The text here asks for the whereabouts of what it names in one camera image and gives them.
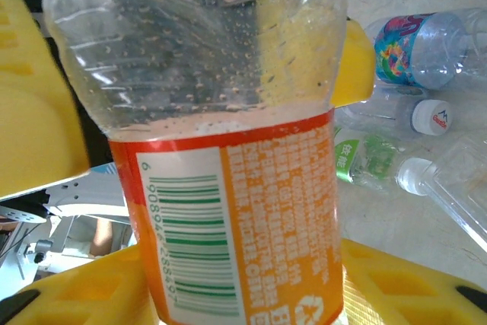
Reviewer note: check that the colourful blue label clear bottle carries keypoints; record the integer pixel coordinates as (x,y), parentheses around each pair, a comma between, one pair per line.
(399,55)

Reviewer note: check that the clear bottle with white cap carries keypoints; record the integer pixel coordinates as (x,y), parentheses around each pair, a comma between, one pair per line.
(431,116)

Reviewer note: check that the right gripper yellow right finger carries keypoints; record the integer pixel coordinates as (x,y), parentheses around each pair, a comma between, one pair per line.
(399,294)

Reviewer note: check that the person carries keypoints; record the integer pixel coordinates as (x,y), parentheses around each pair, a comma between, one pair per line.
(102,235)

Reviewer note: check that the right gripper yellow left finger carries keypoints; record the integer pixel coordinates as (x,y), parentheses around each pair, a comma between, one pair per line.
(95,294)

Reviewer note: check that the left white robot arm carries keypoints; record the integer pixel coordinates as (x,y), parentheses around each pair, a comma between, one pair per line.
(87,192)

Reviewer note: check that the clear bottle small green label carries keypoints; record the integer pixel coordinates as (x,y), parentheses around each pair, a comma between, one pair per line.
(464,188)

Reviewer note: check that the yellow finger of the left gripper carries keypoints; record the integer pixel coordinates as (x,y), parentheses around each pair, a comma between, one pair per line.
(34,112)
(355,70)

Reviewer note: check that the orange label bottle orange cap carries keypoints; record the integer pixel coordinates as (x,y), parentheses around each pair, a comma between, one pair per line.
(236,207)

